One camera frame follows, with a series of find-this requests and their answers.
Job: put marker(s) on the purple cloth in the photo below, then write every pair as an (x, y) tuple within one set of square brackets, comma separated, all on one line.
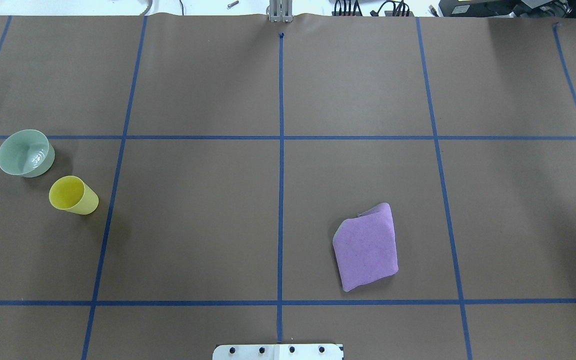
[(365, 247)]

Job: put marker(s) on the yellow plastic cup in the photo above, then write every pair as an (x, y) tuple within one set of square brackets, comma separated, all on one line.
[(73, 195)]

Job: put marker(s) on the light green bowl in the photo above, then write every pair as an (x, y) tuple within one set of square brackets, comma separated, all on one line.
[(27, 153)]

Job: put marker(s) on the aluminium frame post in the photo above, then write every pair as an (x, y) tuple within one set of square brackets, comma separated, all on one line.
[(280, 11)]

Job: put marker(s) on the white camera stand base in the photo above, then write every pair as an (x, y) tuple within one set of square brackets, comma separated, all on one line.
[(299, 351)]

